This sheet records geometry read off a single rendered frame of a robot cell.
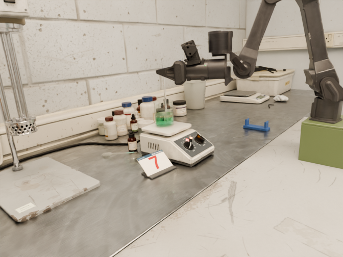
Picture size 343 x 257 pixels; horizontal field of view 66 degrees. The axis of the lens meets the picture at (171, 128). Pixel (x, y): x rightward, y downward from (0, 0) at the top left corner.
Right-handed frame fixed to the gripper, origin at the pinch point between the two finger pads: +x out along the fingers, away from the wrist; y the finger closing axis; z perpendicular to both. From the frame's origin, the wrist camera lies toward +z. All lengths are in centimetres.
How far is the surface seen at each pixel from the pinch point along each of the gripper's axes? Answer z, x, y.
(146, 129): -16.9, 6.8, 4.0
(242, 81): -17, -25, -110
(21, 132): -10.8, 29.9, 27.8
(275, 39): 9, -48, -135
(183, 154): -22.2, -5.7, 10.8
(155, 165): -24.2, 1.3, 14.6
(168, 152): -22.5, -0.7, 8.4
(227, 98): -24, -15, -84
